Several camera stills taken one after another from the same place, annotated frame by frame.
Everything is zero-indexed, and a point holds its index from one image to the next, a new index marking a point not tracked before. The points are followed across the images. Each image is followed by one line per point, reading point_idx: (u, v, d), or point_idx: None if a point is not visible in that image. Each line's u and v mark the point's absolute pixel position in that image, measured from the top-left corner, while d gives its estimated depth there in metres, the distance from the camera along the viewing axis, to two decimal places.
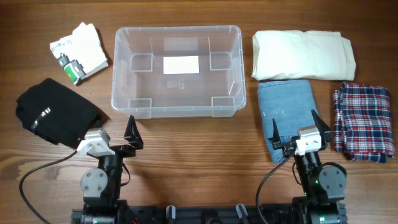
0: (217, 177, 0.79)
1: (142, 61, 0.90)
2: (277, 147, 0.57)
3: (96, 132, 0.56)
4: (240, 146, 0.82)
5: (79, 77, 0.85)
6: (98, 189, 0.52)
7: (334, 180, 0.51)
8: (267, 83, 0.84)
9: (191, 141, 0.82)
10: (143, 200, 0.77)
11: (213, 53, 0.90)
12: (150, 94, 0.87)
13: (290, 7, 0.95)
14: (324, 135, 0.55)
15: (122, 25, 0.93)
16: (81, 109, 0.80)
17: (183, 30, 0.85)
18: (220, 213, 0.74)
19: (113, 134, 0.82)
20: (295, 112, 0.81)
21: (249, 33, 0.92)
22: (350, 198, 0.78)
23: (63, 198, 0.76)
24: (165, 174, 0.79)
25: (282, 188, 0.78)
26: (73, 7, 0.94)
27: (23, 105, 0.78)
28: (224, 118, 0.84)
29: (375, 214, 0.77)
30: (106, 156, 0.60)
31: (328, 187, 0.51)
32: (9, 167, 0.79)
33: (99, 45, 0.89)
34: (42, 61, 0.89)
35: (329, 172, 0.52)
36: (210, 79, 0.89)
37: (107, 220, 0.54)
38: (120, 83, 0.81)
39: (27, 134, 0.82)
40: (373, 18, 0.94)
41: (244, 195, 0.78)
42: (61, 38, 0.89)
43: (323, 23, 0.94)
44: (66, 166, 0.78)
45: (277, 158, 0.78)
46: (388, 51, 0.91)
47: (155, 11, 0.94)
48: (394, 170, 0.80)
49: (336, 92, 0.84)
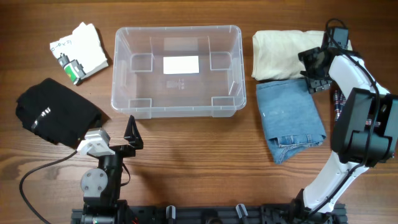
0: (217, 178, 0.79)
1: (142, 61, 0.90)
2: (307, 61, 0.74)
3: (96, 132, 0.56)
4: (240, 146, 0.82)
5: (79, 76, 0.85)
6: (98, 189, 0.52)
7: (341, 36, 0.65)
8: (265, 84, 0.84)
9: (191, 141, 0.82)
10: (143, 200, 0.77)
11: (213, 53, 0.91)
12: (150, 94, 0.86)
13: (289, 7, 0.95)
14: (337, 34, 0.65)
15: (121, 24, 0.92)
16: (81, 109, 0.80)
17: (183, 30, 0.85)
18: (220, 213, 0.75)
19: (113, 134, 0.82)
20: (295, 111, 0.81)
21: (249, 33, 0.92)
22: (350, 198, 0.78)
23: (63, 198, 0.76)
24: (165, 174, 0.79)
25: (282, 188, 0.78)
26: (73, 7, 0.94)
27: (23, 105, 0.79)
28: (225, 118, 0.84)
29: (375, 214, 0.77)
30: (106, 156, 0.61)
31: (340, 42, 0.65)
32: (9, 167, 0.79)
33: (99, 44, 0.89)
34: (42, 61, 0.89)
35: (341, 31, 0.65)
36: (211, 79, 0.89)
37: (107, 220, 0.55)
38: (120, 83, 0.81)
39: (27, 134, 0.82)
40: (372, 18, 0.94)
41: (244, 195, 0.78)
42: (61, 38, 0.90)
43: (323, 23, 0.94)
44: (66, 166, 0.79)
45: (280, 159, 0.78)
46: (387, 51, 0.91)
47: (155, 10, 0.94)
48: (394, 170, 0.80)
49: (336, 92, 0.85)
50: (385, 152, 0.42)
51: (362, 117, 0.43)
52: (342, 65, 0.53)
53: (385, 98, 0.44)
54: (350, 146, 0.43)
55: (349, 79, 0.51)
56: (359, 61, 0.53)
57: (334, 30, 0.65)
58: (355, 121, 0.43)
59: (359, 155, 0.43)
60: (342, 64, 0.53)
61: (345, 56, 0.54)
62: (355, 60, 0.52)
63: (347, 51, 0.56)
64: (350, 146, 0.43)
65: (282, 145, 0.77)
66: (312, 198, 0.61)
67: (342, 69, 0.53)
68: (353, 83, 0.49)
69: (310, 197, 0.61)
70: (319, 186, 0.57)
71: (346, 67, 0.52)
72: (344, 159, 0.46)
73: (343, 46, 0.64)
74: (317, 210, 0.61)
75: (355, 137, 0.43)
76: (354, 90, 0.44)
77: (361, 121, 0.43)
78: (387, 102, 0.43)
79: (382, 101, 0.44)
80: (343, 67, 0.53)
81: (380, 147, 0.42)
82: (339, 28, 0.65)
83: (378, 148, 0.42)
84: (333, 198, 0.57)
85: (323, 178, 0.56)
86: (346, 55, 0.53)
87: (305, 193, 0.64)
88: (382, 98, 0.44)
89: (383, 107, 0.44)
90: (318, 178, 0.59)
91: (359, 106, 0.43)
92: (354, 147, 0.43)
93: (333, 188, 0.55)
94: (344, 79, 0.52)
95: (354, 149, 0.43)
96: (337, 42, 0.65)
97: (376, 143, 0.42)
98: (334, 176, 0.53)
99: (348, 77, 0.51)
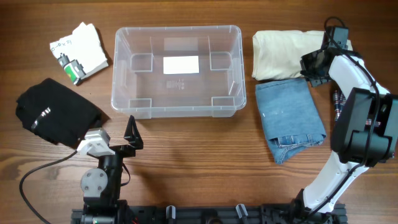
0: (217, 177, 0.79)
1: (142, 61, 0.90)
2: (306, 62, 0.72)
3: (96, 132, 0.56)
4: (240, 146, 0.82)
5: (79, 77, 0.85)
6: (98, 189, 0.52)
7: (341, 36, 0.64)
8: (264, 84, 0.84)
9: (191, 141, 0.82)
10: (143, 200, 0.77)
11: (213, 53, 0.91)
12: (150, 94, 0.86)
13: (289, 7, 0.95)
14: (337, 34, 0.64)
15: (121, 24, 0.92)
16: (81, 109, 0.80)
17: (183, 29, 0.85)
18: (220, 213, 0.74)
19: (113, 135, 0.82)
20: (295, 111, 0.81)
21: (249, 33, 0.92)
22: (350, 198, 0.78)
23: (63, 198, 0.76)
24: (165, 174, 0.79)
25: (282, 188, 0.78)
26: (73, 7, 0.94)
27: (24, 105, 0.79)
28: (225, 118, 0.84)
29: (376, 214, 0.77)
30: (106, 156, 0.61)
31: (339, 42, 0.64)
32: (9, 167, 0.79)
33: (99, 44, 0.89)
34: (42, 61, 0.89)
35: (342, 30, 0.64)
36: (211, 79, 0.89)
37: (107, 220, 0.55)
38: (120, 83, 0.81)
39: (27, 134, 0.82)
40: (372, 18, 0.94)
41: (244, 195, 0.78)
42: (61, 38, 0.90)
43: (323, 23, 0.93)
44: (66, 166, 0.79)
45: (280, 159, 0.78)
46: (387, 51, 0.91)
47: (155, 10, 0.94)
48: (395, 170, 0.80)
49: (336, 92, 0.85)
50: (384, 152, 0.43)
51: (362, 117, 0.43)
52: (341, 65, 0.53)
53: (385, 98, 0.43)
54: (349, 147, 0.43)
55: (349, 79, 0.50)
56: (359, 61, 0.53)
57: (334, 30, 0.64)
58: (355, 122, 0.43)
59: (359, 155, 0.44)
60: (342, 64, 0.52)
61: (345, 56, 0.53)
62: (354, 60, 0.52)
63: (347, 51, 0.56)
64: (349, 147, 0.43)
65: (283, 145, 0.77)
66: (312, 198, 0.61)
67: (342, 70, 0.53)
68: (353, 83, 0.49)
69: (310, 197, 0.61)
70: (319, 186, 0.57)
71: (346, 67, 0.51)
72: (344, 159, 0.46)
73: (343, 46, 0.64)
74: (317, 210, 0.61)
75: (354, 139, 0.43)
76: (354, 90, 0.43)
77: (361, 121, 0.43)
78: (387, 101, 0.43)
79: (382, 101, 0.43)
80: (342, 68, 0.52)
81: (380, 147, 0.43)
82: (339, 28, 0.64)
83: (378, 148, 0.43)
84: (333, 198, 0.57)
85: (323, 179, 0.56)
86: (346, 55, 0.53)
87: (305, 193, 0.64)
88: (382, 98, 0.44)
89: (383, 107, 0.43)
90: (318, 178, 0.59)
91: (359, 107, 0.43)
92: (354, 147, 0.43)
93: (333, 188, 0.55)
94: (344, 79, 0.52)
95: (354, 149, 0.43)
96: (337, 42, 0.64)
97: (376, 143, 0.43)
98: (333, 177, 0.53)
99: (348, 77, 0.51)
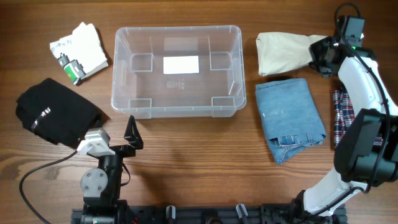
0: (217, 178, 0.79)
1: (142, 61, 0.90)
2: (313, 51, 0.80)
3: (96, 132, 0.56)
4: (240, 146, 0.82)
5: (79, 76, 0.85)
6: (99, 189, 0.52)
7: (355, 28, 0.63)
8: (264, 84, 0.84)
9: (191, 141, 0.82)
10: (143, 200, 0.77)
11: (213, 53, 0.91)
12: (150, 94, 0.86)
13: (289, 7, 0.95)
14: (353, 26, 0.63)
15: (121, 25, 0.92)
16: (81, 109, 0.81)
17: (183, 29, 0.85)
18: (220, 213, 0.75)
19: (113, 135, 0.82)
20: (295, 111, 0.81)
21: (249, 33, 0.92)
22: (350, 198, 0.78)
23: (63, 198, 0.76)
24: (165, 174, 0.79)
25: (282, 188, 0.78)
26: (73, 7, 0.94)
27: (23, 105, 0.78)
28: (225, 118, 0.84)
29: (375, 214, 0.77)
30: (106, 156, 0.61)
31: (353, 36, 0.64)
32: (9, 167, 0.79)
33: (99, 44, 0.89)
34: (42, 61, 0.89)
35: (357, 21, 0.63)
36: (211, 79, 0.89)
37: (107, 220, 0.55)
38: (120, 83, 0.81)
39: (26, 134, 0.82)
40: (372, 17, 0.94)
41: (244, 195, 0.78)
42: (61, 38, 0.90)
43: (323, 23, 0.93)
44: (66, 166, 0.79)
45: (280, 159, 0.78)
46: (387, 51, 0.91)
47: (155, 11, 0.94)
48: None
49: (336, 92, 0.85)
50: (390, 175, 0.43)
51: (370, 139, 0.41)
52: (352, 69, 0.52)
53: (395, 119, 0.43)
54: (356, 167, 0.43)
55: (358, 86, 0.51)
56: (371, 66, 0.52)
57: (348, 22, 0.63)
58: (363, 144, 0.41)
59: (364, 175, 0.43)
60: (353, 68, 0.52)
61: (357, 58, 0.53)
62: (367, 65, 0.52)
63: (360, 51, 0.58)
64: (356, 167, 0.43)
65: (283, 145, 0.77)
66: (312, 202, 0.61)
67: (352, 73, 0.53)
68: (361, 91, 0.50)
69: (310, 198, 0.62)
70: (320, 195, 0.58)
71: (357, 73, 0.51)
72: (347, 177, 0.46)
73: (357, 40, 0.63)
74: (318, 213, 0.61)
75: (362, 159, 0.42)
76: (364, 111, 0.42)
77: (370, 142, 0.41)
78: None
79: (392, 121, 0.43)
80: (352, 71, 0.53)
81: (386, 169, 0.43)
82: (354, 18, 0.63)
83: (384, 170, 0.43)
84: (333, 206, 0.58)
85: (324, 188, 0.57)
86: (358, 58, 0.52)
87: (305, 195, 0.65)
88: (392, 118, 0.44)
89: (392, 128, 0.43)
90: (319, 185, 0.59)
91: (369, 129, 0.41)
92: (361, 168, 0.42)
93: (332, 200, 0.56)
94: (352, 83, 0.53)
95: (360, 170, 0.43)
96: (351, 35, 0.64)
97: (384, 166, 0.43)
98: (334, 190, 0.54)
99: (358, 83, 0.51)
